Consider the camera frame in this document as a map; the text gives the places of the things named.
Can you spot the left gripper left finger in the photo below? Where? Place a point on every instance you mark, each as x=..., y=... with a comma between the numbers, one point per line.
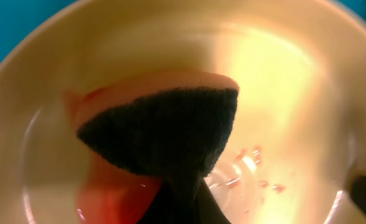
x=160, y=210

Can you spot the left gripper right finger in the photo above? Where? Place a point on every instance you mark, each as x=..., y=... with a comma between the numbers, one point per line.
x=209, y=211

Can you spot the green orange scrub sponge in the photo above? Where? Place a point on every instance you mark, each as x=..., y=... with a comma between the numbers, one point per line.
x=146, y=130

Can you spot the yellow green plate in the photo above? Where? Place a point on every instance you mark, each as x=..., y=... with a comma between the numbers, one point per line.
x=299, y=134

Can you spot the teal plastic serving tray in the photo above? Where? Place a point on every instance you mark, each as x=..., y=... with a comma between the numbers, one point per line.
x=19, y=17

